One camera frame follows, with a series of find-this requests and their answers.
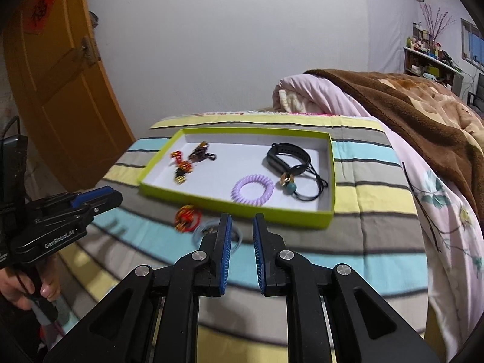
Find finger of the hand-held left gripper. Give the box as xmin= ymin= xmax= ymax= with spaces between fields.
xmin=57 ymin=191 xmax=123 ymax=227
xmin=28 ymin=186 xmax=114 ymax=212

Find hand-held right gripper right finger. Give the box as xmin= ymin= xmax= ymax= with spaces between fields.
xmin=252 ymin=213 xmax=439 ymax=363

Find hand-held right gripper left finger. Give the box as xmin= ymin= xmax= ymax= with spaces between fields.
xmin=43 ymin=213 xmax=232 ymax=363

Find grey blue hair tie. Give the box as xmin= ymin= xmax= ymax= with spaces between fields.
xmin=192 ymin=222 xmax=243 ymax=256

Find red orange scrunchie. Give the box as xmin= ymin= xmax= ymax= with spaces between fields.
xmin=174 ymin=204 xmax=202 ymax=234

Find lime green shallow box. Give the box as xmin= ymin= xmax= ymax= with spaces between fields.
xmin=139 ymin=127 xmax=335 ymax=230

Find purple spiral hair tie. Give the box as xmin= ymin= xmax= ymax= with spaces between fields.
xmin=231 ymin=175 xmax=275 ymax=205

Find black hair tie with bead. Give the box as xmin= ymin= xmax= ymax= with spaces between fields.
xmin=279 ymin=161 xmax=329 ymax=201

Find red yellow bracelet dark charm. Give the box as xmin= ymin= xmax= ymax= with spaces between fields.
xmin=174 ymin=160 xmax=196 ymax=185

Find black fitness band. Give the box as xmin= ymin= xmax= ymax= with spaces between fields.
xmin=266 ymin=142 xmax=312 ymax=177

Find dark beaded bracelet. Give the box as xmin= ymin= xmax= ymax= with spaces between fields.
xmin=188 ymin=141 xmax=217 ymax=162

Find person's left hand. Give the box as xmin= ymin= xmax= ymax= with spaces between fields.
xmin=0 ymin=267 xmax=62 ymax=311

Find orange wooden door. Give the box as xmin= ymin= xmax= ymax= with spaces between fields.
xmin=0 ymin=0 xmax=137 ymax=193

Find striped bed sheet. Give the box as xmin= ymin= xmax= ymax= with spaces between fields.
xmin=57 ymin=111 xmax=430 ymax=363

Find metal door latch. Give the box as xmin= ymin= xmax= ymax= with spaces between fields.
xmin=76 ymin=36 xmax=101 ymax=67

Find pink floral quilt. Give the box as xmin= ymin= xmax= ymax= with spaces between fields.
xmin=272 ymin=74 xmax=484 ymax=348

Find red paper door sign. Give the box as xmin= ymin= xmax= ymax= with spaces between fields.
xmin=23 ymin=0 xmax=59 ymax=35

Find brown plush blanket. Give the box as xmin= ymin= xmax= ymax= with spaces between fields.
xmin=304 ymin=69 xmax=484 ymax=231

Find cluttered white shelf desk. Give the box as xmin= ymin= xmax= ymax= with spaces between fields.
xmin=403 ymin=21 xmax=464 ymax=95

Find black chair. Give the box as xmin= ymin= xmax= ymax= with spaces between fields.
xmin=467 ymin=83 xmax=484 ymax=112

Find purple flower branches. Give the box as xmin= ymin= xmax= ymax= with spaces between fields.
xmin=420 ymin=3 xmax=456 ymax=42

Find barred window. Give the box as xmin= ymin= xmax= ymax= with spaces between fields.
xmin=459 ymin=18 xmax=484 ymax=69

